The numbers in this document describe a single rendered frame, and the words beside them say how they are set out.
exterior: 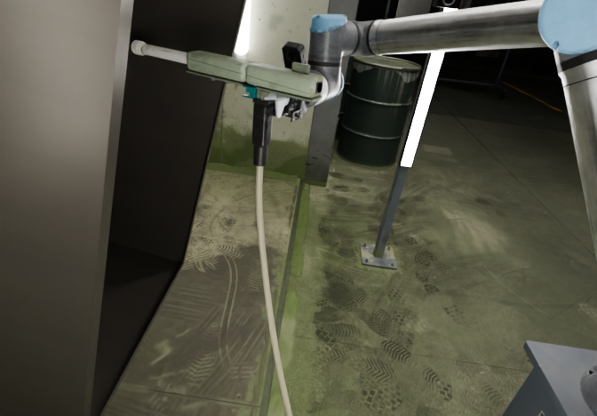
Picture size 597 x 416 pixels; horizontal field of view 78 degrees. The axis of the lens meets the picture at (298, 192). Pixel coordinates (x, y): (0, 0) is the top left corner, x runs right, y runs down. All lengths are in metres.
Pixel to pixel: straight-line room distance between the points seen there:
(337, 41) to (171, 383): 1.25
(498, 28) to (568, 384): 0.76
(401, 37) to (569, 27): 0.43
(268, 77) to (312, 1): 1.84
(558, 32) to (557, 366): 0.73
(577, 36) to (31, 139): 0.70
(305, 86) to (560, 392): 0.82
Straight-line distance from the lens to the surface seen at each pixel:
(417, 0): 7.51
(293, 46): 0.85
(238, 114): 2.74
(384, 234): 2.13
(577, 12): 0.67
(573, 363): 1.13
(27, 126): 0.50
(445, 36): 0.93
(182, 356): 1.60
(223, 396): 1.50
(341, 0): 2.56
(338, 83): 1.03
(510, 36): 0.88
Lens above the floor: 1.31
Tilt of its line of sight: 28 degrees down
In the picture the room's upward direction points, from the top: 8 degrees clockwise
